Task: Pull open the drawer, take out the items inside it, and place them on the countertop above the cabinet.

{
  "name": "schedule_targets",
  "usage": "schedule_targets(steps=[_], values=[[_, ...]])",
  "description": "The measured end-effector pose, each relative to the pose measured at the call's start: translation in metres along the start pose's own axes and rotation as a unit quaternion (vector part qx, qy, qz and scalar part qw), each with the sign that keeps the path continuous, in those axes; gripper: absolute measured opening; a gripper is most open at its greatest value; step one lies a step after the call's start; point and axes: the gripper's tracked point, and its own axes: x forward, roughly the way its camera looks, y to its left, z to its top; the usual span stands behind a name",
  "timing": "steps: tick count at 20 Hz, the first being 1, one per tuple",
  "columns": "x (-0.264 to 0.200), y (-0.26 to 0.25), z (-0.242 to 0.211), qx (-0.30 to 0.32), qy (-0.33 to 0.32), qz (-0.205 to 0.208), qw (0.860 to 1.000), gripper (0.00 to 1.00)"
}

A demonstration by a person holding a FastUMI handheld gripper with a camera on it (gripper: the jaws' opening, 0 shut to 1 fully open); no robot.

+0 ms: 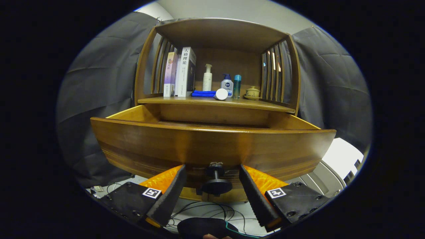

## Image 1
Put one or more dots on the black rounded device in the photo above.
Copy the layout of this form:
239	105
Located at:
199	227

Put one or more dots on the black drawer knob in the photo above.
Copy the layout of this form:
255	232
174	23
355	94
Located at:
216	186

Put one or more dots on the wooden cabinet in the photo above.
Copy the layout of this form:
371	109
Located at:
225	33

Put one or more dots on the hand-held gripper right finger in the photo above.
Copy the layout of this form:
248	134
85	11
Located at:
255	196

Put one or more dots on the purple book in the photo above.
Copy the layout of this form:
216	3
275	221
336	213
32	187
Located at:
170	74

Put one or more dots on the ceramic lidded teacup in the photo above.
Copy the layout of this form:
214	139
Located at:
252	93

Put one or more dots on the black backdrop cloth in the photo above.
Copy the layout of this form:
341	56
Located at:
96	99

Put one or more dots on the wooden countertop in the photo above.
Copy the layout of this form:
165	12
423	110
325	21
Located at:
199	100

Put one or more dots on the white and green tube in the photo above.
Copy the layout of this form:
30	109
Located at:
220	94

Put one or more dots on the teal bottle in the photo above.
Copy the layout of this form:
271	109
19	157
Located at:
237	86

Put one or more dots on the white pump bottle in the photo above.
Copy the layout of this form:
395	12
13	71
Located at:
207	79

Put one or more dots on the blue folded cloth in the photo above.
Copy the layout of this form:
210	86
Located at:
202	93

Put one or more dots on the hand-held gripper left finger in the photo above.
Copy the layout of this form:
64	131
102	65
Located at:
171	196

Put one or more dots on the wooden drawer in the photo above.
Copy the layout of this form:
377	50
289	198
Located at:
166	146

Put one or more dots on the white book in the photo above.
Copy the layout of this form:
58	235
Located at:
184	71

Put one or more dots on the grey ridged panel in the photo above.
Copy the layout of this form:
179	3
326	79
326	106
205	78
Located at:
322	181

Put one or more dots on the white bottle with blue cap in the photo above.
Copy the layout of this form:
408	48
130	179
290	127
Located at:
227	84

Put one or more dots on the white board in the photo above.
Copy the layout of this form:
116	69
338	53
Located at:
342	157

